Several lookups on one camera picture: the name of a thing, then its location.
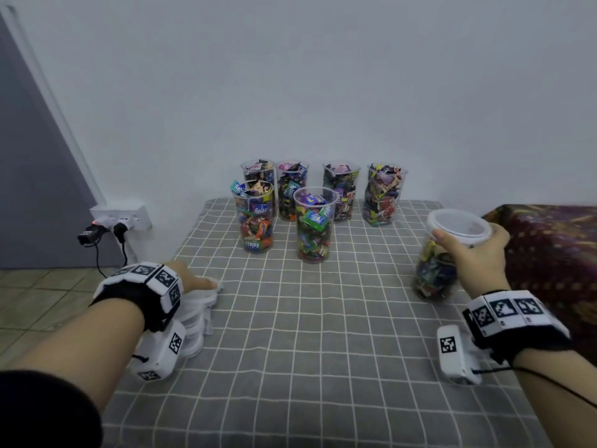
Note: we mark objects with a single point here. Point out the person's right hand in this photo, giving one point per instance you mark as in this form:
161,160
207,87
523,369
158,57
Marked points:
485,266

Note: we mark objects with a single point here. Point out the person's left hand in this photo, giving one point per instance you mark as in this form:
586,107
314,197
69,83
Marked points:
191,277

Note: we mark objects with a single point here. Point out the small transparent plastic jar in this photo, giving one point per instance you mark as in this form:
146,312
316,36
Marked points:
343,186
258,169
383,196

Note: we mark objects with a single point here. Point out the tall transparent plastic jar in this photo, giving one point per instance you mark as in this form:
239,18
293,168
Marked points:
292,186

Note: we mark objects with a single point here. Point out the person's right forearm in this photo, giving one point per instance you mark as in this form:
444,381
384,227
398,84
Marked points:
560,401

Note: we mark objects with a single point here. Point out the person's left forearm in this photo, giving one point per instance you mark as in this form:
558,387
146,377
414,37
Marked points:
75,340

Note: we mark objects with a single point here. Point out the black marker-tagged left wristband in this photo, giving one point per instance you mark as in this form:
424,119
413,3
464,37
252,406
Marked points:
140,292

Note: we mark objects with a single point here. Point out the black marker-tagged wristband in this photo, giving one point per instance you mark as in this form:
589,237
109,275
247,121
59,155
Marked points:
513,323
140,292

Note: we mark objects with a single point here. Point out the dark patterned cloth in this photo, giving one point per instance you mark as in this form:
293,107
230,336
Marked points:
546,256

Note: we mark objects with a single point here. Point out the black marker-tagged right wristband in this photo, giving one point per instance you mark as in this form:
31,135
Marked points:
513,323

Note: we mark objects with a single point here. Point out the black power plug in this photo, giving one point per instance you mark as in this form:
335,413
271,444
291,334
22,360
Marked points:
91,236

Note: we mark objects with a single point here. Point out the grey door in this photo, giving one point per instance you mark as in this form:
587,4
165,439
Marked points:
33,172

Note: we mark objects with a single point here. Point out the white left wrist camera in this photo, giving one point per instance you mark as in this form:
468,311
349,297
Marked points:
160,354

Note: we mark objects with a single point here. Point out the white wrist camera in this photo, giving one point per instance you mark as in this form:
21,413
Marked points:
457,354
160,354

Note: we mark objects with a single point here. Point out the white wall socket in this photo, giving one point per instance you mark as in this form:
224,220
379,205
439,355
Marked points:
121,217

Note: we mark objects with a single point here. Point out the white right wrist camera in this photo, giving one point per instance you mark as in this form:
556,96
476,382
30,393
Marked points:
457,354

